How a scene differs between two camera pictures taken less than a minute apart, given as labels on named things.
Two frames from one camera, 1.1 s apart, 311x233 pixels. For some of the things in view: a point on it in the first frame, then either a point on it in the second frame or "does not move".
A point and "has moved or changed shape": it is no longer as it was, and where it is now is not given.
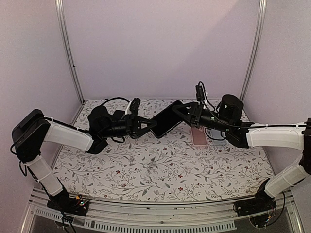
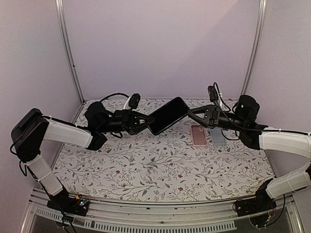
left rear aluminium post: (60, 16) does not move
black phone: (166, 121) has moved or changed shape
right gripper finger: (186, 112) -> (207, 110)
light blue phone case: (216, 134) does not move
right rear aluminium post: (260, 26) does not move
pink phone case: (199, 136) does not move
